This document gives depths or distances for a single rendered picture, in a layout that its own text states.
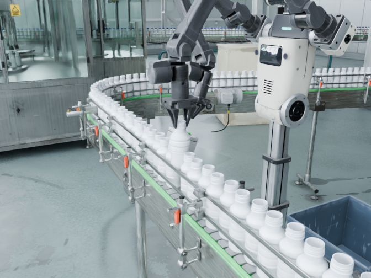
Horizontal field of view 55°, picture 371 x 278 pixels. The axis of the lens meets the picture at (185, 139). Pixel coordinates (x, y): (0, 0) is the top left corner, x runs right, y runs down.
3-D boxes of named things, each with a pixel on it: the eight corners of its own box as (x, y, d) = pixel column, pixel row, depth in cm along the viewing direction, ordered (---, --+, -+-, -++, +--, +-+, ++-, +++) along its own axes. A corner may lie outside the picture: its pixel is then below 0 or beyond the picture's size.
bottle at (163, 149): (176, 178, 136) (176, 137, 131) (168, 184, 131) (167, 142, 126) (163, 175, 139) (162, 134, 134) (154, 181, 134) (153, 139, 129)
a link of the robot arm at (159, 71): (191, 42, 106) (178, 41, 113) (155, 44, 101) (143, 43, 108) (192, 83, 109) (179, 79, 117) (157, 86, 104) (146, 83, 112)
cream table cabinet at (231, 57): (276, 113, 620) (281, 42, 582) (291, 123, 562) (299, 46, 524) (214, 115, 603) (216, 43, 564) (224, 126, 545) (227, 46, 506)
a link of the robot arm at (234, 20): (252, 12, 170) (244, 17, 174) (237, 1, 164) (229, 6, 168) (250, 28, 167) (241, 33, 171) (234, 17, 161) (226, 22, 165)
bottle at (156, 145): (157, 177, 137) (155, 137, 131) (151, 171, 142) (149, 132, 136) (171, 175, 139) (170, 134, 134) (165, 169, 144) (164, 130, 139)
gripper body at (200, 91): (197, 100, 144) (202, 83, 143) (185, 96, 153) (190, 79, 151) (210, 104, 147) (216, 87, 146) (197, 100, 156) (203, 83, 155)
